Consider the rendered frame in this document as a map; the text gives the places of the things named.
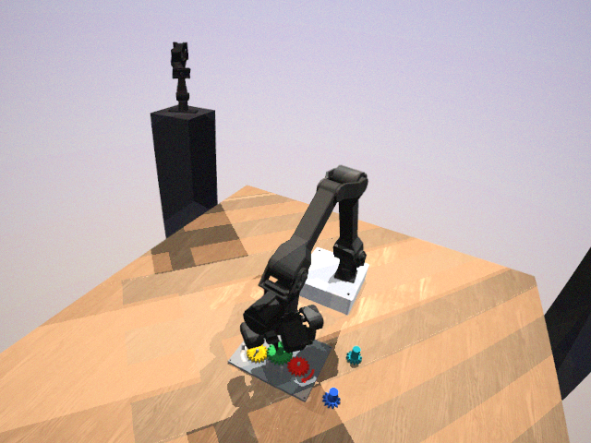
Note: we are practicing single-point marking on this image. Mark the yellow gear with black stripe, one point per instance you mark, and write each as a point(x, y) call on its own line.
point(257, 356)

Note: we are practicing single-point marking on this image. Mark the dark green gear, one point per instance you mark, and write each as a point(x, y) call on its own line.
point(279, 356)

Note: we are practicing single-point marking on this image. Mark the teal gear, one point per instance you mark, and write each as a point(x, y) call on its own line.
point(354, 356)

